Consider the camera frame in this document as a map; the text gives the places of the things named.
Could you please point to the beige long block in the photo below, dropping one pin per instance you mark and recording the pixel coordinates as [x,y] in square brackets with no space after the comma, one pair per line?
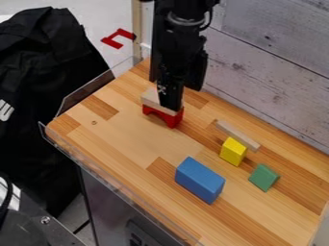
[238,134]

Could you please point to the blue block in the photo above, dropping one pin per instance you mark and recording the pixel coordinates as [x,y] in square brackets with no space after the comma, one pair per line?
[199,179]

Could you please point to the black bag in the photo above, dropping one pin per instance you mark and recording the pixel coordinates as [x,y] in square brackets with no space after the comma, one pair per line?
[38,96]

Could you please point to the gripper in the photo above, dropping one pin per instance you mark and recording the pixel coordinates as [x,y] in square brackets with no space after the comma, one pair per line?
[177,57]

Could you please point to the red arch block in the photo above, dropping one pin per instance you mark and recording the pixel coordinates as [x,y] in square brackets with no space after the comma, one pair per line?
[170,118]

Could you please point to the light wooden post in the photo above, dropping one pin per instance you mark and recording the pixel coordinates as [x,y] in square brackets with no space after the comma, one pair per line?
[138,29]

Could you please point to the yellow block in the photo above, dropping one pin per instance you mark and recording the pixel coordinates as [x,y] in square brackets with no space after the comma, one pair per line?
[233,151]

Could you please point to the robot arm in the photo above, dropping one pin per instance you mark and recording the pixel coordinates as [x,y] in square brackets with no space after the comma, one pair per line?
[182,16]

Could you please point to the beige flat block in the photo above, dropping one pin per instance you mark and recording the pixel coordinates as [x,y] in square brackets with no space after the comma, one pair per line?
[150,97]

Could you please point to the green wedge block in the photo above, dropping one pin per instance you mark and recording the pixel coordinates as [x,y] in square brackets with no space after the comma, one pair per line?
[263,177]

